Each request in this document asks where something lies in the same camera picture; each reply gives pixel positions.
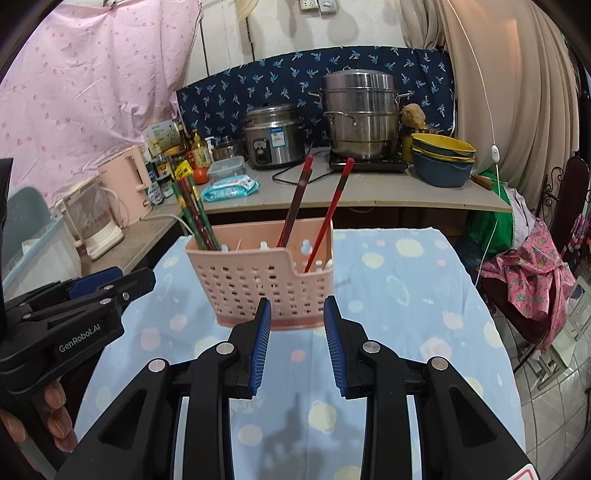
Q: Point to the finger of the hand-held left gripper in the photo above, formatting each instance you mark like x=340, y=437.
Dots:
x=92, y=282
x=136, y=284

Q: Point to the white wall switch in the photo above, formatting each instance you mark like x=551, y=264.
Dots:
x=328, y=5

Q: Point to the red patterned chopstick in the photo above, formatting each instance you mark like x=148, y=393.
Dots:
x=196, y=214

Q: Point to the sauce bottle yellow label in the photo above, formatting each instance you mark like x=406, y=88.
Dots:
x=201, y=152

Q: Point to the pink perforated utensil basket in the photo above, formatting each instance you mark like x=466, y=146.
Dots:
x=258, y=272

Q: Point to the dark red chopstick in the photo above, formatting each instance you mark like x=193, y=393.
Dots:
x=295, y=203
x=332, y=207

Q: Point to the steel rice cooker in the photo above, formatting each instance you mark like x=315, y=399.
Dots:
x=277, y=138

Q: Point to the beige curtain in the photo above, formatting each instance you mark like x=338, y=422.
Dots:
x=521, y=92

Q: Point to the beige hanging paddle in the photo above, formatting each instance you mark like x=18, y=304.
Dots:
x=244, y=8

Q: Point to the white pump bottle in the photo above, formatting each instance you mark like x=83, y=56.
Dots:
x=211, y=148

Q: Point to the dark wooden chair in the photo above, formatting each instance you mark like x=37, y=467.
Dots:
x=577, y=184

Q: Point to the white wall socket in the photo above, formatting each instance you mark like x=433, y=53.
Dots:
x=308, y=4

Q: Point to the navy leaf-print cloth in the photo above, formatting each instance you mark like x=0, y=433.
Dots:
x=258, y=83

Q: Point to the pink pineapple-print garment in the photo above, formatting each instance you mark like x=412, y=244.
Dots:
x=535, y=272

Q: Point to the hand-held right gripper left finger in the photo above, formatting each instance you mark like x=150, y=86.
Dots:
x=259, y=350

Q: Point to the pink electric kettle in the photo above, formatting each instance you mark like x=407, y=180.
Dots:
x=122, y=184

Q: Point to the person's left hand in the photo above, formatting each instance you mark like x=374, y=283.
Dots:
x=60, y=429

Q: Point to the clear food container green lid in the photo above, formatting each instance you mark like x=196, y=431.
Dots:
x=226, y=167

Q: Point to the small steel pot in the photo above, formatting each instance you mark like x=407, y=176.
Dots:
x=228, y=148

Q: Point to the red tomato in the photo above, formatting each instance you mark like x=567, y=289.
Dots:
x=201, y=176

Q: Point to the blue dotted blanket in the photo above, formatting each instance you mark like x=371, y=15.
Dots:
x=415, y=323

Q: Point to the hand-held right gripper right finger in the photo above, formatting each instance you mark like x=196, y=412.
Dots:
x=334, y=350

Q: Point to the blue wet wipes packet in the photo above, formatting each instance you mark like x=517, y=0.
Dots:
x=231, y=188

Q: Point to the green bag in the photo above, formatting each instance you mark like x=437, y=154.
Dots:
x=489, y=221

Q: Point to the yellow seasoning packet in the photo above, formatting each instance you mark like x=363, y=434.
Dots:
x=182, y=170

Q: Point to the pink printed sheet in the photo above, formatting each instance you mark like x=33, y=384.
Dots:
x=83, y=92

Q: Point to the yellow and blue bowl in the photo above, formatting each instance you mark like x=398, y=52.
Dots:
x=464, y=158
x=443, y=144

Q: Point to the glass jar blue label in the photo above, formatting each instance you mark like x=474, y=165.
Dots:
x=157, y=191

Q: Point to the large blue bowl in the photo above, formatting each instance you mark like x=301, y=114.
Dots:
x=443, y=173

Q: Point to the brown loofah sponge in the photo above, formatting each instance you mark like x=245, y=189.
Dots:
x=413, y=115

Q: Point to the steel steamer pot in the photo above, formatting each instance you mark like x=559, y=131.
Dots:
x=360, y=115

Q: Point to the white glass electric kettle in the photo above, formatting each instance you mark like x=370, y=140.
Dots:
x=92, y=217

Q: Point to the clear plastic storage box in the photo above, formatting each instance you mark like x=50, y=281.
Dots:
x=46, y=249

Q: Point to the white lilac garment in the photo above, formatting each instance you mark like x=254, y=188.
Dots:
x=524, y=217

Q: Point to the black induction cooker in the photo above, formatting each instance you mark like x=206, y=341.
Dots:
x=369, y=165

